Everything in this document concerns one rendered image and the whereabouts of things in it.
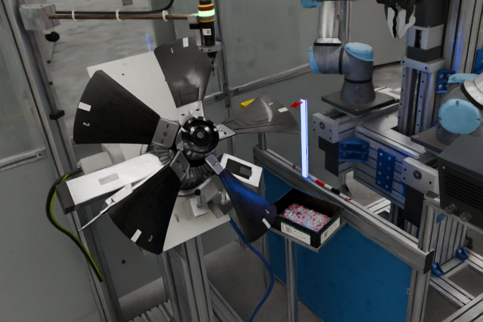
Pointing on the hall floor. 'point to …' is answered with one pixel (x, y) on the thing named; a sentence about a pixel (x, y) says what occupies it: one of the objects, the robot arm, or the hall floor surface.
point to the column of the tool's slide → (55, 141)
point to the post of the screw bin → (292, 279)
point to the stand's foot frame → (221, 314)
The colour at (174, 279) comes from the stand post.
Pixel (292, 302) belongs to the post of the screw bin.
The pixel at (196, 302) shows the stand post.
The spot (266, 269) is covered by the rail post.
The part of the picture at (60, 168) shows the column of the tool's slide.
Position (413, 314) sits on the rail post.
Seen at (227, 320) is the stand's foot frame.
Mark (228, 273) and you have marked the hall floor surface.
